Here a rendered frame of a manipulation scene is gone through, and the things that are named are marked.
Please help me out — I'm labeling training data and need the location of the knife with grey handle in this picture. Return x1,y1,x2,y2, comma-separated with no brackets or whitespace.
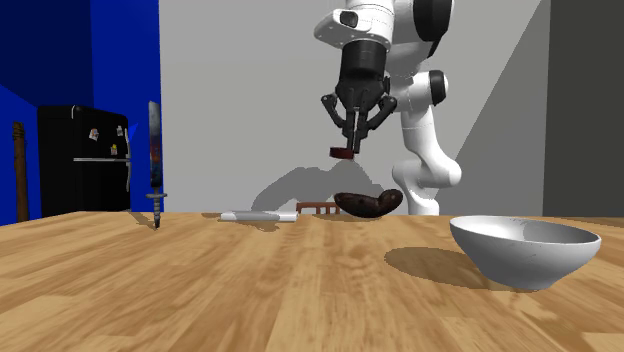
145,100,169,231

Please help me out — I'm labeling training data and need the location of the black refrigerator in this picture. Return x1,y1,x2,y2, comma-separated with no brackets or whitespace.
37,104,134,219

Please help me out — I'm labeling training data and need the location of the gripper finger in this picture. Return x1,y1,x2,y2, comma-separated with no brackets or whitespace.
354,94,398,155
320,92,357,153

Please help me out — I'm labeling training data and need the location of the brown wooden post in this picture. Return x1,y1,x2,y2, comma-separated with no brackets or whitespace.
11,121,31,223

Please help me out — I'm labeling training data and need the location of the white and grey marker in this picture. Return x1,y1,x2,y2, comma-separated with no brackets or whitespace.
220,209,300,224

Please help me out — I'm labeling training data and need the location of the dark brown potato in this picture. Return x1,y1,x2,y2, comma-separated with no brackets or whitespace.
333,188,405,219

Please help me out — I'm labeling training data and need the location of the white bowl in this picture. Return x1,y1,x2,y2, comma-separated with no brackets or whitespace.
448,215,603,292

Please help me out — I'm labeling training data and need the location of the brown wooden chair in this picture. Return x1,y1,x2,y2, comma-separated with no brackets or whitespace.
295,201,342,216

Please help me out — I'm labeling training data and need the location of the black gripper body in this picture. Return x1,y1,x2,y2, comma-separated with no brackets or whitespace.
334,40,392,112

